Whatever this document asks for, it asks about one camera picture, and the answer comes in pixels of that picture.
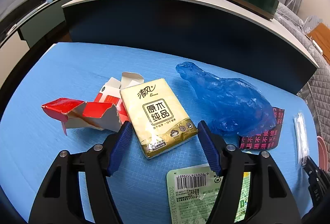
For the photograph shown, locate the clear plastic wrapper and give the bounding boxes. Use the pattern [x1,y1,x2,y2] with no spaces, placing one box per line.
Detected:
[293,111,309,167]

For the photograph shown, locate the gold tissue pack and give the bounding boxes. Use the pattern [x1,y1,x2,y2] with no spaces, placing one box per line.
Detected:
[120,78,198,159]

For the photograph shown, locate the pink trash bin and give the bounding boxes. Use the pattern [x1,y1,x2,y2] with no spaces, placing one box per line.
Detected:
[317,136,328,171]

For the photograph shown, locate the torn red white carton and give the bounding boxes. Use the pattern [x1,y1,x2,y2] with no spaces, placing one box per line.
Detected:
[41,72,144,133]

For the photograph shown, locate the blue plastic bag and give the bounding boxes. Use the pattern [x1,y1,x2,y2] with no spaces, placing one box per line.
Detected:
[176,62,276,137]

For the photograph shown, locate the green snack wrapper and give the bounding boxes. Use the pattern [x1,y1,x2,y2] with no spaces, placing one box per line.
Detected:
[166,164,251,224]

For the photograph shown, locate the pink black patterned wrapper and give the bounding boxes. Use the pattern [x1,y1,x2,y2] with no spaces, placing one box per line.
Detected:
[239,107,285,150]

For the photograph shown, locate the white dark coffee table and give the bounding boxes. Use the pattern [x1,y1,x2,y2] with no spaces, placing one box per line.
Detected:
[62,0,318,94]

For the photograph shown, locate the white power adapter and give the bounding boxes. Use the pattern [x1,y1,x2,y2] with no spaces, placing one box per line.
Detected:
[313,40,323,55]

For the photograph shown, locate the orange cushion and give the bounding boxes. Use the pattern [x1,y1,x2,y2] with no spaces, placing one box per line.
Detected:
[308,23,330,64]

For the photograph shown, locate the grey quilted sofa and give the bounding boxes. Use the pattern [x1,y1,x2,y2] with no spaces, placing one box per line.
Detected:
[273,2,330,142]

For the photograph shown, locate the dark tv cabinet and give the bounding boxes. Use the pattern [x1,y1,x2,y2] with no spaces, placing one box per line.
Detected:
[1,0,72,84]

